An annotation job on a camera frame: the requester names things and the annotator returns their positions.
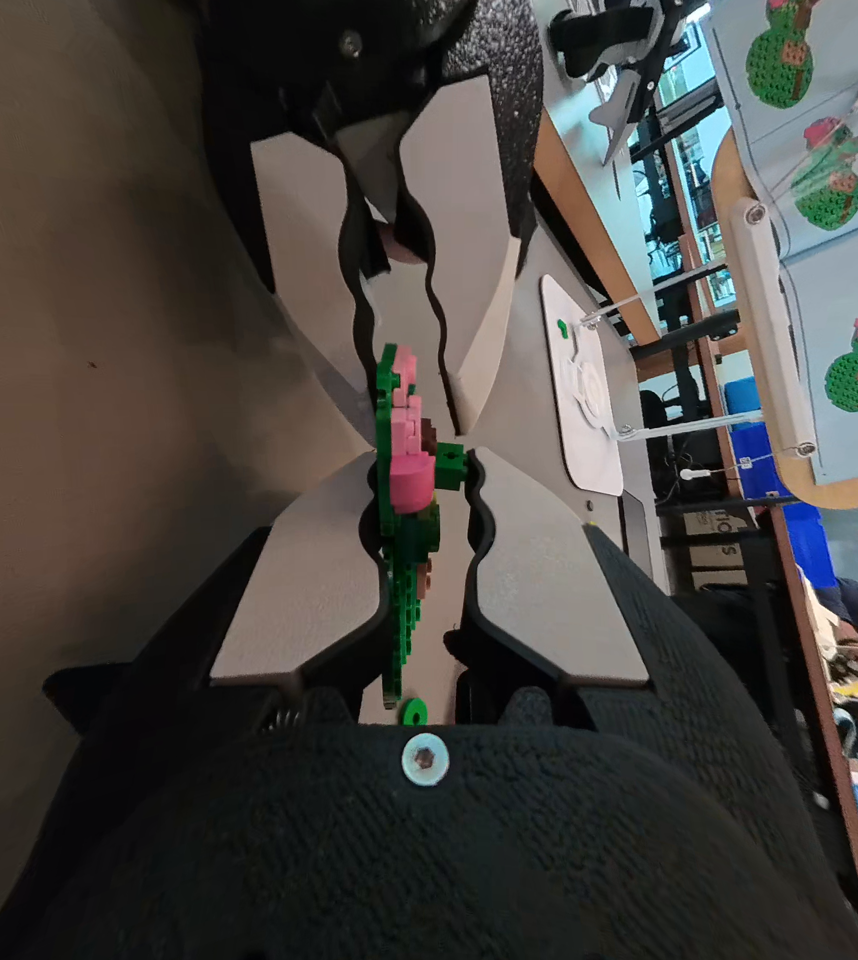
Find desk with wooden edge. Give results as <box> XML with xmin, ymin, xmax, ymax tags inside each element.
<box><xmin>532</xmin><ymin>45</ymin><xmax>662</xmax><ymax>348</ymax></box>

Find white lego pieces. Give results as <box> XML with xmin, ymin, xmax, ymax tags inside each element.
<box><xmin>560</xmin><ymin>348</ymin><xmax>611</xmax><ymax>429</ymax></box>

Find wooden booklet stand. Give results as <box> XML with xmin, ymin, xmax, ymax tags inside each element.
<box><xmin>582</xmin><ymin>127</ymin><xmax>858</xmax><ymax>513</ymax></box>

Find white mat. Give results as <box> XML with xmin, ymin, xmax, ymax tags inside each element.
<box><xmin>540</xmin><ymin>273</ymin><xmax>625</xmax><ymax>498</ymax></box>

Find white and black tool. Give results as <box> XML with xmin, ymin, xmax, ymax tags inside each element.
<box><xmin>547</xmin><ymin>0</ymin><xmax>709</xmax><ymax>168</ymax></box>

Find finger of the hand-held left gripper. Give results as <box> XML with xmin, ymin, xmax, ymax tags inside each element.
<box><xmin>250</xmin><ymin>132</ymin><xmax>392</xmax><ymax>451</ymax></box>
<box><xmin>399</xmin><ymin>73</ymin><xmax>521</xmax><ymax>438</ymax></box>

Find green lego model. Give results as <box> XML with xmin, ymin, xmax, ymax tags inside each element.
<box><xmin>374</xmin><ymin>342</ymin><xmax>445</xmax><ymax>710</ymax></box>

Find cardboard box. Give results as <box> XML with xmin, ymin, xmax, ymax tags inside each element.
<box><xmin>680</xmin><ymin>510</ymin><xmax>749</xmax><ymax>595</ymax></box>

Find green lego brick with hole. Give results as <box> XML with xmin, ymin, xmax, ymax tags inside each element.
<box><xmin>435</xmin><ymin>441</ymin><xmax>469</xmax><ymax>492</ymax></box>

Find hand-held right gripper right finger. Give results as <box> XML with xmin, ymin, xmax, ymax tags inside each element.
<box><xmin>444</xmin><ymin>447</ymin><xmax>652</xmax><ymax>689</ymax></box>

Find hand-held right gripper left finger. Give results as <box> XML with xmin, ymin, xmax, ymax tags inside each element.
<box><xmin>209</xmin><ymin>450</ymin><xmax>392</xmax><ymax>687</ymax></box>

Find blue storage bin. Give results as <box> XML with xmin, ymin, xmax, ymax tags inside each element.
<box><xmin>725</xmin><ymin>378</ymin><xmax>827</xmax><ymax>575</ymax></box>

